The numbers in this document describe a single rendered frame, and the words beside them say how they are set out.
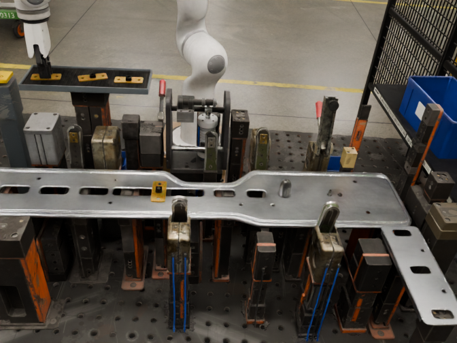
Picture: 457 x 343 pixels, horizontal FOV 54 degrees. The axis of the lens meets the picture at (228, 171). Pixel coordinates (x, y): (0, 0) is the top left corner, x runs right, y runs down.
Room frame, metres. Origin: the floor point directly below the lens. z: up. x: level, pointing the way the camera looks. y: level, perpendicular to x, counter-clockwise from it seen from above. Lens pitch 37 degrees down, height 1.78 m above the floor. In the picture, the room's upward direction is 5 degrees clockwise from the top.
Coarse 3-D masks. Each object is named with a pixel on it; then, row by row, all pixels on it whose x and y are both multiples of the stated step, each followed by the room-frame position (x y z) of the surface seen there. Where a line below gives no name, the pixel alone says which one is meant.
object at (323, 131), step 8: (328, 96) 1.13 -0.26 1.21; (336, 96) 1.13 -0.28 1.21; (328, 104) 1.09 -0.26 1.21; (336, 104) 1.09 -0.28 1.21; (328, 112) 1.12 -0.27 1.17; (320, 120) 1.12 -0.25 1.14; (328, 120) 1.12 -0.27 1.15; (320, 128) 1.10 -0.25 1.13; (328, 128) 1.11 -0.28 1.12; (320, 136) 1.10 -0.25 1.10; (328, 136) 1.10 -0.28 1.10; (320, 144) 1.10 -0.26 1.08; (328, 144) 1.10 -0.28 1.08; (328, 152) 1.09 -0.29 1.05
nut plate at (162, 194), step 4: (152, 184) 0.94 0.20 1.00; (156, 184) 0.94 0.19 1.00; (164, 184) 0.95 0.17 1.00; (152, 188) 0.93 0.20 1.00; (156, 188) 0.92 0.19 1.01; (160, 188) 0.92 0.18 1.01; (164, 188) 0.93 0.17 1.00; (152, 192) 0.91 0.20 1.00; (156, 192) 0.91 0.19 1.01; (160, 192) 0.91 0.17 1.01; (164, 192) 0.92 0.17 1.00; (152, 196) 0.90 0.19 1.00; (156, 196) 0.90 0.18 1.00; (160, 196) 0.90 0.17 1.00; (164, 196) 0.90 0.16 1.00; (152, 200) 0.88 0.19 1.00; (156, 200) 0.88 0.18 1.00; (160, 200) 0.88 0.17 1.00; (164, 200) 0.88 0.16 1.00
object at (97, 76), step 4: (80, 76) 1.23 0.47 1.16; (84, 76) 1.23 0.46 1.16; (88, 76) 1.24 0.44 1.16; (92, 76) 1.23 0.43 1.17; (96, 76) 1.24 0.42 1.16; (100, 76) 1.24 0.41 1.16; (104, 76) 1.24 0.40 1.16; (80, 80) 1.20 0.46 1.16; (84, 80) 1.21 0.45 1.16; (88, 80) 1.21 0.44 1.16; (92, 80) 1.22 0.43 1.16
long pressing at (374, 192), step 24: (0, 168) 0.96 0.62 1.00; (24, 168) 0.97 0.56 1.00; (48, 168) 0.98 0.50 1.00; (72, 192) 0.89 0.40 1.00; (240, 192) 0.94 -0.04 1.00; (312, 192) 0.97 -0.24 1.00; (336, 192) 0.98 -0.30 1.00; (360, 192) 0.99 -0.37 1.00; (384, 192) 1.00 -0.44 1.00; (48, 216) 0.80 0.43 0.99; (72, 216) 0.81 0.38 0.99; (96, 216) 0.81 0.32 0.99; (120, 216) 0.82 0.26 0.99; (144, 216) 0.82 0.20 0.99; (168, 216) 0.83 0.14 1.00; (192, 216) 0.84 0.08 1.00; (216, 216) 0.84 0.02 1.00; (240, 216) 0.85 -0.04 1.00; (264, 216) 0.85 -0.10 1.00; (288, 216) 0.86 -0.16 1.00; (312, 216) 0.87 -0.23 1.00; (360, 216) 0.88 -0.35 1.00; (384, 216) 0.89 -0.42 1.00; (408, 216) 0.90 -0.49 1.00
